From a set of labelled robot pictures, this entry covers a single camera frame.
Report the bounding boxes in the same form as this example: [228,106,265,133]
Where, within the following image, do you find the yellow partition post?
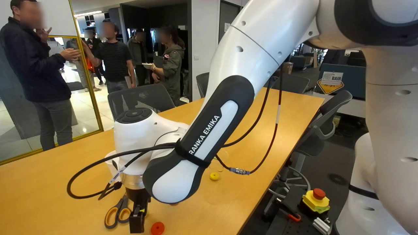
[67,0,106,133]

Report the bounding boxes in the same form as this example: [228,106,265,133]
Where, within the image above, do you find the black cable with silver connector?
[215,75,284,176]

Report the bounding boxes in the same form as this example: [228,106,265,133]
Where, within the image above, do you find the person in green jacket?
[149,25,187,105]

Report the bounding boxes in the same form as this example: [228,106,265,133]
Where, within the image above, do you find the yellow emergency stop red button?
[302,186,332,215]

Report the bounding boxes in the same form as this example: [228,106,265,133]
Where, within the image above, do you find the grey office chair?
[107,82,177,121]
[195,70,212,100]

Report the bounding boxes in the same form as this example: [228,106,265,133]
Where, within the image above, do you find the black office chair with armrest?
[290,88,354,174]

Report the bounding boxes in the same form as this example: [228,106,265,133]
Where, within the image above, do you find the orange disc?
[149,220,168,235]

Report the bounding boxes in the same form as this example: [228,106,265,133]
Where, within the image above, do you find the grey metal block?
[313,215,335,235]

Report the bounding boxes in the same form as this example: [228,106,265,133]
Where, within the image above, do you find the white yellow sign stand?
[318,70,346,95]

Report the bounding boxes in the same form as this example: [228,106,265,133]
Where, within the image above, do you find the brown paper cup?
[281,61,296,75]

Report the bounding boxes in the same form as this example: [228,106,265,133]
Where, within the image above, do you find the person in dark t-shirt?
[83,18,139,116]

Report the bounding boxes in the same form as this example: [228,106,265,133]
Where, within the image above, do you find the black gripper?
[124,186,152,235]

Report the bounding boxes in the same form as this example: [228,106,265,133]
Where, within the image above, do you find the person in grey shirt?
[128,27,152,86]

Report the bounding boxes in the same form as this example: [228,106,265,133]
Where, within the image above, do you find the yellow orange handled scissors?
[104,193,134,230]

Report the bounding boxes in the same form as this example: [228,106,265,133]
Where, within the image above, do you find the person in black jacket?
[0,0,83,151]

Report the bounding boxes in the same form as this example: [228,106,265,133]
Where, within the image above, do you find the black orange bar clamp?
[260,194,305,225]

